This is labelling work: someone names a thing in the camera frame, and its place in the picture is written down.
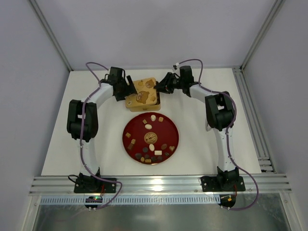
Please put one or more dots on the silver tin lid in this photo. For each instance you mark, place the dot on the silver tin lid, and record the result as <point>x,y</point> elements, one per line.
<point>146,84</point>

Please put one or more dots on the silver metal tweezers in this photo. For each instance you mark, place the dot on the silver metal tweezers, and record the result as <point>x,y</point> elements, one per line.
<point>207,126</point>

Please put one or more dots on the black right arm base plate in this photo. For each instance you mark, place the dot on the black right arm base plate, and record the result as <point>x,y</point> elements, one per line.
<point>215,184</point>

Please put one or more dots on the white slotted cable duct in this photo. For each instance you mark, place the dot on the white slotted cable duct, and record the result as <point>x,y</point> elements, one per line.
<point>146,199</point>

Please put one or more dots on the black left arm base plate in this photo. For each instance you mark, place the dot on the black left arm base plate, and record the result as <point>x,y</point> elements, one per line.
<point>93,185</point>

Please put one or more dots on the gold chocolate tin box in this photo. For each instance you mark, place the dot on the gold chocolate tin box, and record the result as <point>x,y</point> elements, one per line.
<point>144,109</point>

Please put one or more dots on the white oval chocolate centre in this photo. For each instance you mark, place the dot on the white oval chocolate centre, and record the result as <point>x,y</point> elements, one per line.
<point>151,147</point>

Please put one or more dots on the white bar chocolate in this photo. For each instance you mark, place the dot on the white bar chocolate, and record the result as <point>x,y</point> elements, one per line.
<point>157,152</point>

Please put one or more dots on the round red tray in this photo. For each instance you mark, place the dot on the round red tray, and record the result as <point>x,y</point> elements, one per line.
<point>164,132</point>

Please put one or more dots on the dark round chocolate centre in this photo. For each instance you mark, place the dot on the dark round chocolate centre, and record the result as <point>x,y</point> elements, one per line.
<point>145,150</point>

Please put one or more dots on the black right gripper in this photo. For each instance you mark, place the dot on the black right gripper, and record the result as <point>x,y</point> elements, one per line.
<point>168,83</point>

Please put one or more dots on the aluminium mounting rail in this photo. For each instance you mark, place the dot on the aluminium mounting rail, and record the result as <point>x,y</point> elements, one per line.
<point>61,185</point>

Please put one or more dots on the caramel cube chocolate top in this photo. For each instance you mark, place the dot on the caramel cube chocolate top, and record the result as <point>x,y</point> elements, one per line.
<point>160,119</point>

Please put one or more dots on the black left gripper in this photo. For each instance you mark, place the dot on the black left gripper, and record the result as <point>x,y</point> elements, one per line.
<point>125,89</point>

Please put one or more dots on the brown oval chocolate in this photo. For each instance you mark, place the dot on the brown oval chocolate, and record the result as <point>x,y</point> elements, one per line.
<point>164,146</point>

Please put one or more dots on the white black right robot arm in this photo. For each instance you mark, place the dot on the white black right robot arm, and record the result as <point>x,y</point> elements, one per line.
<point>220,116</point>

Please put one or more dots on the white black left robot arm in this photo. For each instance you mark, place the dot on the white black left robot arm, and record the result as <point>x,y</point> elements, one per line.
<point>83,125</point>

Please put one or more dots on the dark round chocolate bottom left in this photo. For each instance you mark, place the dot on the dark round chocolate bottom left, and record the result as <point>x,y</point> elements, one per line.
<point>138,155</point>

